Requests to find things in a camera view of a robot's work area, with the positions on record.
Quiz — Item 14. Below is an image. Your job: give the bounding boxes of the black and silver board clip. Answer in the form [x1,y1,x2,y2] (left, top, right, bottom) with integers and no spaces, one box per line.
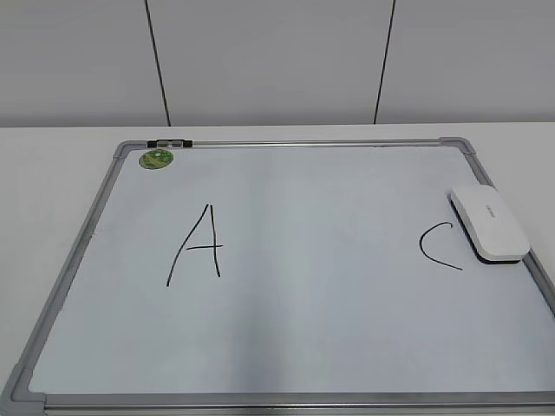
[147,139,193,148]

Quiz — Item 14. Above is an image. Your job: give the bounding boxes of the white board with grey frame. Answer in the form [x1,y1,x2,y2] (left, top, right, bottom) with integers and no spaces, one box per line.
[1,138,554,415]

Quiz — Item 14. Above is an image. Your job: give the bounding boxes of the green round magnet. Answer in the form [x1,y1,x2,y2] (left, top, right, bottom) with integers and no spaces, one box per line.
[139,149,173,170]

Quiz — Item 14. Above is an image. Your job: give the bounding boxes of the white whiteboard eraser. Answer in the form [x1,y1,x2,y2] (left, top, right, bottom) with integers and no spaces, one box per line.
[449,185,531,263]

